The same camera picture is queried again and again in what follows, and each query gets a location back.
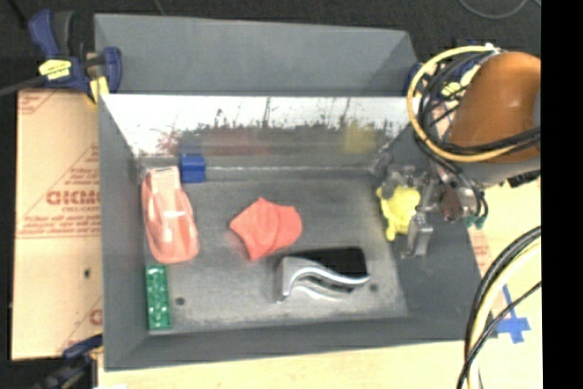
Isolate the pink toy shoe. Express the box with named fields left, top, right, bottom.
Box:
left=140, top=165, right=201, bottom=265

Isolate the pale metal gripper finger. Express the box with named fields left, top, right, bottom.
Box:
left=380, top=165, right=425, bottom=198
left=402, top=214, right=435, bottom=260

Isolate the black cylinder on white bracket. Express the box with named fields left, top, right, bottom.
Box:
left=506, top=170, right=542, bottom=189

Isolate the brown cardboard board red print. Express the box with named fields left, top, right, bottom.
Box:
left=9, top=87, right=104, bottom=361

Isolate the grey metal bin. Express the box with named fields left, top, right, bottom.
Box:
left=93, top=13, right=484, bottom=370

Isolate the blue block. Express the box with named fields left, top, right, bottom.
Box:
left=179, top=153, right=208, bottom=185

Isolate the yellow toy animal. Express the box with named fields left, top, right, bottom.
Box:
left=375, top=185, right=423, bottom=242

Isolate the coral red cloth cap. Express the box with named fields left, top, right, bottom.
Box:
left=228, top=196, right=303, bottom=262

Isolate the dark green flat block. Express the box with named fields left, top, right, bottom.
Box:
left=145, top=264, right=174, bottom=332

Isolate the silver and black stapler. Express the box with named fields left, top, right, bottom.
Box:
left=272, top=246, right=373, bottom=302

